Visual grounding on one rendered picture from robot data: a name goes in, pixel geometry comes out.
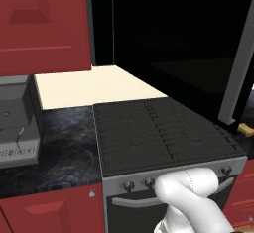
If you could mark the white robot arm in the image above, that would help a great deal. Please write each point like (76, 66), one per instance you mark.
(195, 204)

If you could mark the black microwave door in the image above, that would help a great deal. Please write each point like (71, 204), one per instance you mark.
(178, 35)

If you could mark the black microwave oven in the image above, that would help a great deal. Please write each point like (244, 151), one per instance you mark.
(101, 22)

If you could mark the yellow sponge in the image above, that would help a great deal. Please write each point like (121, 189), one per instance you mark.
(246, 129)

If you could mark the black hob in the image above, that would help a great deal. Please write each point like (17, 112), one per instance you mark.
(155, 134)

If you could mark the dark oven knob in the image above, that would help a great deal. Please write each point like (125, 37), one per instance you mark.
(149, 181)
(226, 170)
(128, 186)

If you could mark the grey round cupboard knob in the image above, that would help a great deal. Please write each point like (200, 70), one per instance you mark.
(92, 194)
(250, 217)

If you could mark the grey oven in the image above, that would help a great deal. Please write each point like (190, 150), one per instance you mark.
(132, 217)

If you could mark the grey coffee machine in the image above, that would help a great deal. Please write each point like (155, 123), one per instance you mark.
(16, 128)

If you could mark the red base cupboard door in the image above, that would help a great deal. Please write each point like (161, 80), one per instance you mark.
(49, 213)
(243, 194)

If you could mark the red wall cupboard door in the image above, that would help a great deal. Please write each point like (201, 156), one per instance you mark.
(43, 25)

